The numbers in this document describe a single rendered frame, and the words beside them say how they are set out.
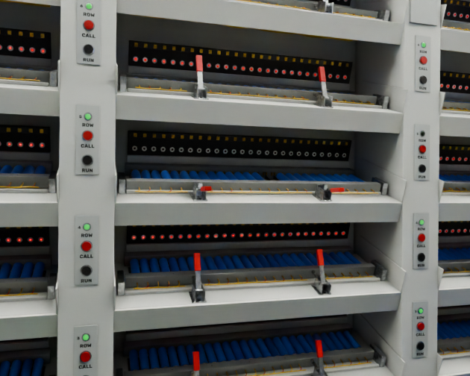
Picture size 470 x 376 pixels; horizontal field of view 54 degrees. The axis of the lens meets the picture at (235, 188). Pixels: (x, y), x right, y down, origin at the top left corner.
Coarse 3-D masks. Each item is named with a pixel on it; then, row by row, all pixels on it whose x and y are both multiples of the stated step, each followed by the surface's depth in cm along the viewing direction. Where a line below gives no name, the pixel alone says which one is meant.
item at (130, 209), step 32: (128, 160) 100; (160, 160) 102; (192, 160) 104; (224, 160) 106; (256, 160) 108; (288, 160) 110; (320, 160) 113; (384, 192) 104; (128, 224) 85; (160, 224) 86; (192, 224) 88; (224, 224) 90
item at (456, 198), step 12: (444, 144) 122; (444, 156) 123; (456, 156) 124; (468, 156) 125; (444, 168) 124; (456, 168) 125; (468, 168) 126; (444, 180) 115; (456, 180) 117; (468, 180) 118; (444, 192) 108; (456, 192) 109; (468, 192) 110; (444, 204) 103; (456, 204) 104; (468, 204) 105; (444, 216) 104; (456, 216) 105; (468, 216) 106
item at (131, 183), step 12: (132, 180) 88; (144, 180) 89; (156, 180) 90; (168, 180) 91; (180, 180) 91; (192, 180) 92; (204, 180) 93; (216, 180) 94; (228, 180) 95; (240, 180) 96; (252, 180) 96; (228, 192) 92; (264, 192) 94; (276, 192) 95; (288, 192) 96; (300, 192) 96; (336, 192) 99; (348, 192) 100; (360, 192) 101; (372, 192) 101
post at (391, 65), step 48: (384, 0) 107; (384, 48) 107; (432, 48) 102; (432, 96) 102; (384, 144) 106; (432, 144) 102; (432, 192) 102; (384, 240) 106; (432, 240) 102; (432, 288) 102; (384, 336) 106; (432, 336) 102
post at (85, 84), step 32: (64, 0) 80; (64, 32) 80; (64, 64) 80; (64, 96) 80; (96, 96) 82; (64, 128) 80; (64, 160) 80; (64, 192) 80; (96, 192) 82; (64, 224) 80; (64, 256) 80; (64, 288) 80; (96, 288) 82; (64, 320) 80; (96, 320) 82; (64, 352) 80
